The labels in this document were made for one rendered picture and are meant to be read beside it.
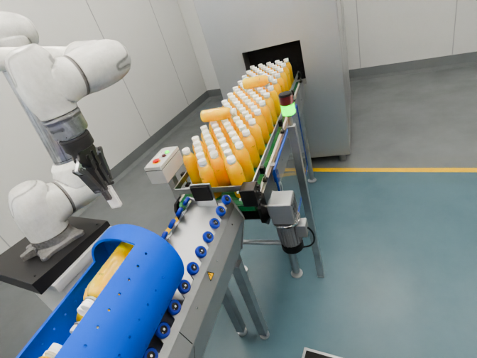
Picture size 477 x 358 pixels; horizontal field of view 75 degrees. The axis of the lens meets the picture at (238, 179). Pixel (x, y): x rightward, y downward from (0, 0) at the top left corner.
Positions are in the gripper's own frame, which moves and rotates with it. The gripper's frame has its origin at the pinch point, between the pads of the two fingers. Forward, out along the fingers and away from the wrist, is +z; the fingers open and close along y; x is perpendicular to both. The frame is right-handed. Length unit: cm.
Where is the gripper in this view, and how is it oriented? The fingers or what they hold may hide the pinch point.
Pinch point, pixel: (111, 197)
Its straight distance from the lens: 96.3
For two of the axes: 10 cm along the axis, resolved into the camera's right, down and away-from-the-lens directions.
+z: 2.7, 8.1, 5.2
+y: -0.6, 5.6, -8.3
